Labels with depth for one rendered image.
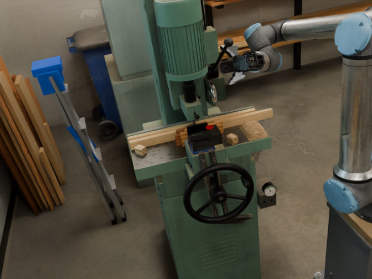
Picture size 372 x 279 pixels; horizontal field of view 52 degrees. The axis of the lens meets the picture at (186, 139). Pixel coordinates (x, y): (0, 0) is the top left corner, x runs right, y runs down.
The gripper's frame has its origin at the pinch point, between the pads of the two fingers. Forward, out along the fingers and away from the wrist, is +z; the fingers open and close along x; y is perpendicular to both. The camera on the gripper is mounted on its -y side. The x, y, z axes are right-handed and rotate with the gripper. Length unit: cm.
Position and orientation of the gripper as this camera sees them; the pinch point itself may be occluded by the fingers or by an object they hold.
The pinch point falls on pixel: (222, 65)
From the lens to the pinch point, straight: 150.8
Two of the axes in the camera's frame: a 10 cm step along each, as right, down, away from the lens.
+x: 2.2, 9.7, 0.3
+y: 7.1, -1.4, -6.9
